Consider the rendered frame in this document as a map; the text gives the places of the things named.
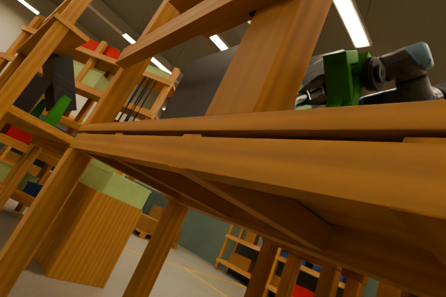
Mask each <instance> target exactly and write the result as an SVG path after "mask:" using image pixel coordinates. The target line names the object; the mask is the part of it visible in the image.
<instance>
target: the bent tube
mask: <svg viewBox="0 0 446 297"><path fill-rule="evenodd" d="M299 92H300V90H299V91H298V93H297V97H296V98H295V102H294V104H293V107H292V109H291V110H295V106H296V104H298V103H300V105H301V106H303V105H305V104H303V103H302V102H304V101H306V100H311V98H310V95H309V92H308V90H307V91H306V92H305V93H299Z"/></svg>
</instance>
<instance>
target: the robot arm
mask: <svg viewBox="0 0 446 297"><path fill-rule="evenodd" d="M378 59H380V61H381V62H382V64H383V65H384V67H385V69H386V79H385V80H384V83H386V82H389V81H392V80H395V85H396V88H394V89H389V90H386V91H381V92H378V93H373V94H371V95H364V96H363V97H360V99H359V102H358V105H374V104H384V103H403V102H413V101H432V100H442V99H446V82H443V83H441V84H437V85H435V86H431V84H430V81H429V78H428V76H427V70H428V69H430V68H432V67H433V66H434V63H433V58H432V55H431V52H430V49H429V47H428V45H427V44H426V43H425V42H418V43H415V44H412V45H409V46H405V47H403V48H401V49H399V50H396V51H393V52H391V53H388V54H385V55H383V56H380V57H378ZM322 87H323V89H324V91H325V93H322V94H321V95H319V96H318V97H317V98H312V99H311V100H306V101H304V102H302V103H303V104H305V105H326V104H327V101H328V99H327V88H326V82H325V74H321V75H319V76H317V77H316V78H314V79H313V80H311V81H310V82H309V83H308V84H306V85H305V86H304V87H303V88H302V89H301V90H300V92H299V93H305V92H306V91H307V90H312V89H313V88H316V89H318V88H322Z"/></svg>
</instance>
